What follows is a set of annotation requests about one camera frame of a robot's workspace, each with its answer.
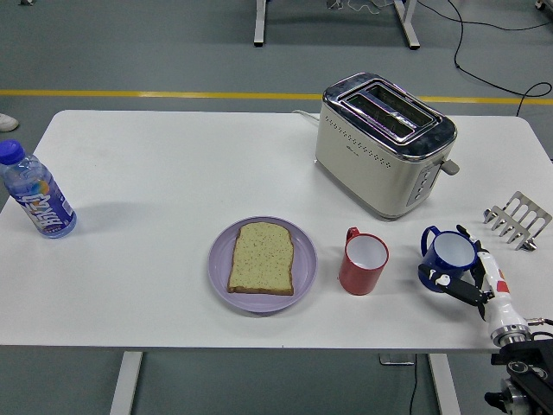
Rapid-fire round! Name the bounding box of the blue enamel cup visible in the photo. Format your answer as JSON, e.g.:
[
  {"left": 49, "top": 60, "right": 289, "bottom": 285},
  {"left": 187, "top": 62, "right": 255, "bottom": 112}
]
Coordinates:
[{"left": 417, "top": 225, "right": 480, "bottom": 294}]

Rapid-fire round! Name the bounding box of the purple round plate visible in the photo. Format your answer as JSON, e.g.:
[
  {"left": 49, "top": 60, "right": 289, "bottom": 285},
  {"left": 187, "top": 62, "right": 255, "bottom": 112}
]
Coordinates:
[{"left": 207, "top": 215, "right": 319, "bottom": 314}]

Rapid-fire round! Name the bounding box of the metal toast rack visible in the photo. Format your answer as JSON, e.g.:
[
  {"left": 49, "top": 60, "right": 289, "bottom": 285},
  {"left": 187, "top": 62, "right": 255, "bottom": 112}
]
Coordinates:
[{"left": 482, "top": 191, "right": 553, "bottom": 252}]

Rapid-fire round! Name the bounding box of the black floor cable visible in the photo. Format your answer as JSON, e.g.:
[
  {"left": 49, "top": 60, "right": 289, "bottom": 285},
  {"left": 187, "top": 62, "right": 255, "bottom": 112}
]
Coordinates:
[
  {"left": 444, "top": 0, "right": 553, "bottom": 117},
  {"left": 416, "top": 0, "right": 553, "bottom": 32}
]

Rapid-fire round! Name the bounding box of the slice of bread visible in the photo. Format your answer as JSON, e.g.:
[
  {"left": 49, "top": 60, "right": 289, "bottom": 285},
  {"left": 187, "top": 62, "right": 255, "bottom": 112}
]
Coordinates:
[{"left": 226, "top": 221, "right": 296, "bottom": 297}]

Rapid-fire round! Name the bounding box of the grey bracket under table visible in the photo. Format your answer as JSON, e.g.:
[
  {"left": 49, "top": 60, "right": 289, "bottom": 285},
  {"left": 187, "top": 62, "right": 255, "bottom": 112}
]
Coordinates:
[{"left": 378, "top": 353, "right": 416, "bottom": 367}]

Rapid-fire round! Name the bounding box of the red enamel cup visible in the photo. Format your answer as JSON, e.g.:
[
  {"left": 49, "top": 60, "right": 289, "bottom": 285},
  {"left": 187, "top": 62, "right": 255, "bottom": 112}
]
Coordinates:
[{"left": 338, "top": 226, "right": 390, "bottom": 297}]

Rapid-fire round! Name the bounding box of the white table leg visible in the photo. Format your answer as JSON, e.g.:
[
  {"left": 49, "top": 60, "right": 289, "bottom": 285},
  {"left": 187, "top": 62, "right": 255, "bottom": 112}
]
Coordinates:
[
  {"left": 427, "top": 353, "right": 462, "bottom": 415},
  {"left": 108, "top": 351, "right": 144, "bottom": 415}
]

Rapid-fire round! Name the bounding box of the plastic bottle with purple cap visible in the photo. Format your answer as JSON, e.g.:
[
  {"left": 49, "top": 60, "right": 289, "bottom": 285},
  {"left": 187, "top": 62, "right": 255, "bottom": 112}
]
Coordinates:
[{"left": 0, "top": 138, "right": 78, "bottom": 240}]

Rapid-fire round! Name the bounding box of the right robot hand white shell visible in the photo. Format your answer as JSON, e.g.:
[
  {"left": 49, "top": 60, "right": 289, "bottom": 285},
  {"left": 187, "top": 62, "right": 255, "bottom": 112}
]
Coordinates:
[{"left": 417, "top": 224, "right": 526, "bottom": 336}]

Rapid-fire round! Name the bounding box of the cream and chrome toaster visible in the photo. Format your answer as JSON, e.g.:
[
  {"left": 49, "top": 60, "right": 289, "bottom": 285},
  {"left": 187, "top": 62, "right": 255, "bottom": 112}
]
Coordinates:
[{"left": 314, "top": 72, "right": 461, "bottom": 222}]

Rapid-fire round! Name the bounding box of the white floor cable tangle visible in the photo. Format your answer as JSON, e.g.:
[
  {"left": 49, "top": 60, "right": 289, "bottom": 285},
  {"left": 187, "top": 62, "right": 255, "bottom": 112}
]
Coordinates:
[{"left": 326, "top": 0, "right": 397, "bottom": 14}]

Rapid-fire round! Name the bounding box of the black cable under table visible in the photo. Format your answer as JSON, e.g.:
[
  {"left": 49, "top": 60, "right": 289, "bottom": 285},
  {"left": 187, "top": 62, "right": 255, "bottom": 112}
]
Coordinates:
[{"left": 408, "top": 365, "right": 421, "bottom": 415}]

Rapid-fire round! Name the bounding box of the grey background table leg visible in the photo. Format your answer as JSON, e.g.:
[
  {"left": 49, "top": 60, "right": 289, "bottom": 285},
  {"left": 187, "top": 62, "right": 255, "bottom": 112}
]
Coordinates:
[
  {"left": 392, "top": 0, "right": 422, "bottom": 50},
  {"left": 252, "top": 0, "right": 269, "bottom": 48}
]

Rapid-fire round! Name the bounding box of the white toaster cord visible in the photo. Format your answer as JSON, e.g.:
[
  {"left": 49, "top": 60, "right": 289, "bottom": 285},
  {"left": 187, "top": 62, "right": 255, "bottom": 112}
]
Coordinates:
[{"left": 291, "top": 109, "right": 321, "bottom": 127}]

